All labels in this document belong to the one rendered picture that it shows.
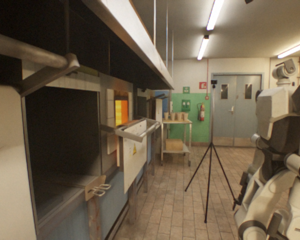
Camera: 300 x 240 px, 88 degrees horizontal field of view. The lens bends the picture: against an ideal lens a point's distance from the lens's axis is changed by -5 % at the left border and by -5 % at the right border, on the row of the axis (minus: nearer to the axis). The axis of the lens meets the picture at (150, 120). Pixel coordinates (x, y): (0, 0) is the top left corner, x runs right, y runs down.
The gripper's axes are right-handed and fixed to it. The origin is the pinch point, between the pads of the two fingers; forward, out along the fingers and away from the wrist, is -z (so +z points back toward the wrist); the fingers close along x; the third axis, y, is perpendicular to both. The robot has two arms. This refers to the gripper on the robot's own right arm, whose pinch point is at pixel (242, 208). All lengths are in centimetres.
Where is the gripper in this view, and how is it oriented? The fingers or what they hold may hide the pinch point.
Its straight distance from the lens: 140.8
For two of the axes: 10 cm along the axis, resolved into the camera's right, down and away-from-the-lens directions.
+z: 1.9, -9.7, -1.6
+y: -2.4, 1.1, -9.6
